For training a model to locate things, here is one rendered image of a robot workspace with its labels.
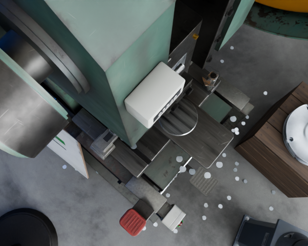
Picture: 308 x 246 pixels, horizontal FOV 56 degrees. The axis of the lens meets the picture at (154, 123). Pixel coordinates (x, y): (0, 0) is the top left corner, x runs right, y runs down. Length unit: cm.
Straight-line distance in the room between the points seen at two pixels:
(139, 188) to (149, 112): 70
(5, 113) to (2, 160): 156
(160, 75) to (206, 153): 58
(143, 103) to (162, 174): 69
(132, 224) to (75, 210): 84
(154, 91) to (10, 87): 15
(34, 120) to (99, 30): 13
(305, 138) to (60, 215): 129
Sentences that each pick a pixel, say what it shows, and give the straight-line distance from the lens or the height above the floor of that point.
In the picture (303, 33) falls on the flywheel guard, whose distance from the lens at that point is 85.
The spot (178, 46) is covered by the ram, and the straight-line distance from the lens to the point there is 57.
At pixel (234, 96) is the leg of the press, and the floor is 64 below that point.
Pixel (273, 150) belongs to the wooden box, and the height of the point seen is 35.
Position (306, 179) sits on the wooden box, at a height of 35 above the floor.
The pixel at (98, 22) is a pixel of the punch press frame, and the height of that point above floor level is 145.
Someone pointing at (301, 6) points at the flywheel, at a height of 106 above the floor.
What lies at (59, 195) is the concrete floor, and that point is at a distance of 174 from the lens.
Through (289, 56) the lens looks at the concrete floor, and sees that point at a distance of 207.
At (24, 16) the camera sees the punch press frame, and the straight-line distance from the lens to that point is 33.
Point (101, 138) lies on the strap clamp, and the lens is 94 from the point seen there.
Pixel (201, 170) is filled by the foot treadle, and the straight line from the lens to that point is 153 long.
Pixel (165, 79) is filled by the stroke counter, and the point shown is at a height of 133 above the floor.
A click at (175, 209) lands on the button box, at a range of 104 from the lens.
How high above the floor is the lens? 166
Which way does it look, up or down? 75 degrees down
